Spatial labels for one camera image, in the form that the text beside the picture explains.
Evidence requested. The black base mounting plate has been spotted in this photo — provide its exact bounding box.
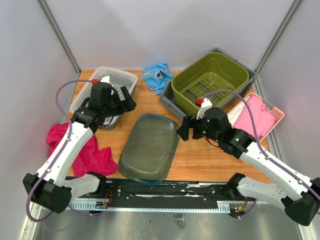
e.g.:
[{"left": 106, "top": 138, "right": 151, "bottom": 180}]
[{"left": 77, "top": 177, "right": 248, "bottom": 211}]

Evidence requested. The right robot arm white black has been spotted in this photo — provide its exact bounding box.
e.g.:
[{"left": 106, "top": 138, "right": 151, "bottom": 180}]
[{"left": 177, "top": 107, "right": 320, "bottom": 226}]

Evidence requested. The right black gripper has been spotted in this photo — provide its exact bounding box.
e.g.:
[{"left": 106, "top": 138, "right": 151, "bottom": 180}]
[{"left": 176, "top": 113, "right": 221, "bottom": 143}]

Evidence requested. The olive green plastic basin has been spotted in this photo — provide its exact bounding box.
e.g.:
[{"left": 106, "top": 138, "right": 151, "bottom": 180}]
[{"left": 171, "top": 52, "right": 250, "bottom": 115}]

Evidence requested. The white perforated plastic basket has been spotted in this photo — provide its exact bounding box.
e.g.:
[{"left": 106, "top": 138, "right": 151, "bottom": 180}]
[{"left": 69, "top": 66, "right": 138, "bottom": 114}]

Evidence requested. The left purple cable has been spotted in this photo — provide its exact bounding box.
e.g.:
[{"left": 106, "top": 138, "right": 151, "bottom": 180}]
[{"left": 25, "top": 79, "right": 111, "bottom": 222}]

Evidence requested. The blue patterned cloth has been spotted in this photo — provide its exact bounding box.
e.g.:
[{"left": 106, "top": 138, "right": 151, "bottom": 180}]
[{"left": 140, "top": 62, "right": 174, "bottom": 95}]

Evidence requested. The aluminium frame rail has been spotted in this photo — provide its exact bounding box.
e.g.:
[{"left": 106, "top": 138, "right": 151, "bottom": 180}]
[{"left": 32, "top": 178, "right": 281, "bottom": 214}]

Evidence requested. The translucent blue plastic tub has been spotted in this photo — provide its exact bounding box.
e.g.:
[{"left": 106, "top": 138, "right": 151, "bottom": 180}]
[{"left": 118, "top": 113, "right": 180, "bottom": 186}]

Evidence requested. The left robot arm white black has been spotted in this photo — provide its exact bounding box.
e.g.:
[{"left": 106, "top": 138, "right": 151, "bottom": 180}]
[{"left": 22, "top": 81, "right": 137, "bottom": 216}]

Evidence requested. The pink plastic basket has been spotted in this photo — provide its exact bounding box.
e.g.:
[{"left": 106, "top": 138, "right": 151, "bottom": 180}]
[{"left": 230, "top": 92, "right": 285, "bottom": 142}]

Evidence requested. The magenta cloth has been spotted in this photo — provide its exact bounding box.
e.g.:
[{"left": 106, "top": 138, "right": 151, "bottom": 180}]
[{"left": 46, "top": 123, "right": 119, "bottom": 177}]

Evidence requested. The dark grey plastic tray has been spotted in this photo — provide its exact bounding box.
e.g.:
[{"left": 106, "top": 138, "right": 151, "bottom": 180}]
[{"left": 100, "top": 85, "right": 137, "bottom": 130}]

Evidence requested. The pink folded cloth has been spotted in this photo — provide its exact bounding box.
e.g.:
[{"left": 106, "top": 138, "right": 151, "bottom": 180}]
[{"left": 227, "top": 95, "right": 276, "bottom": 141}]

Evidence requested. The grey plastic bin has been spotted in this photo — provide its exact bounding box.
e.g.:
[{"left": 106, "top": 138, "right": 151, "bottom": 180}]
[{"left": 159, "top": 47, "right": 258, "bottom": 120}]

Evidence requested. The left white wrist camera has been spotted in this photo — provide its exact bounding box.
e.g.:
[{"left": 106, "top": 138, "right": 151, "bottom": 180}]
[{"left": 92, "top": 76, "right": 114, "bottom": 89}]

